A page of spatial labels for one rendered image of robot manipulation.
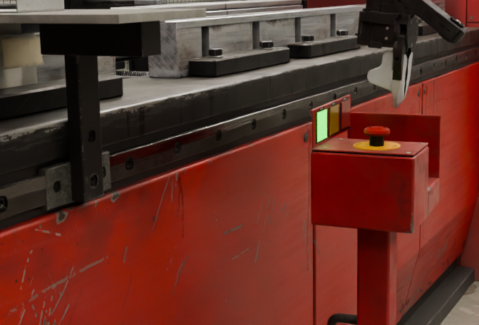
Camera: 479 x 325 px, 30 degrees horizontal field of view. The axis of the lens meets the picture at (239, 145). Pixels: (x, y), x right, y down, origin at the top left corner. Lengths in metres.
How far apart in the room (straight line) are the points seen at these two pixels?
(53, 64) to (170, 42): 0.32
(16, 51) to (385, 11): 0.59
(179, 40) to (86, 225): 0.49
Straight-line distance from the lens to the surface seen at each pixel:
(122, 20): 0.94
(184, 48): 1.53
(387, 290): 1.46
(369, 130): 1.37
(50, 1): 1.12
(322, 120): 1.39
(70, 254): 1.11
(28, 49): 1.20
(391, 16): 1.42
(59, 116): 1.10
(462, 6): 3.09
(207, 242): 1.39
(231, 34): 1.67
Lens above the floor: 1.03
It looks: 10 degrees down
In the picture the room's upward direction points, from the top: 1 degrees counter-clockwise
